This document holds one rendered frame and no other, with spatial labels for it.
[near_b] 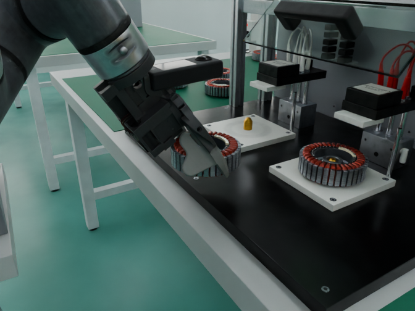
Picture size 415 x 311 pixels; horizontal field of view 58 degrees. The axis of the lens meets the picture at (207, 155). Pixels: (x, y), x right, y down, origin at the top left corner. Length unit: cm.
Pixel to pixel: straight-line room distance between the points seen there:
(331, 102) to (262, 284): 61
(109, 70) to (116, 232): 143
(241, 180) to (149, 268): 104
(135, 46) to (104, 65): 4
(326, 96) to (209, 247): 58
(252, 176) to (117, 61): 33
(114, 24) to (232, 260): 33
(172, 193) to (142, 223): 123
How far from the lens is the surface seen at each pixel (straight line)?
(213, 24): 602
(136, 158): 79
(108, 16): 45
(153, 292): 153
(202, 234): 56
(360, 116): 67
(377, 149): 76
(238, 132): 82
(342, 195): 62
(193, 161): 52
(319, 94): 101
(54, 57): 201
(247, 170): 68
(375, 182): 68
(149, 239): 177
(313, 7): 45
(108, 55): 46
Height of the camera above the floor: 109
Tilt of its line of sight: 26 degrees down
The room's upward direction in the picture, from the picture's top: straight up
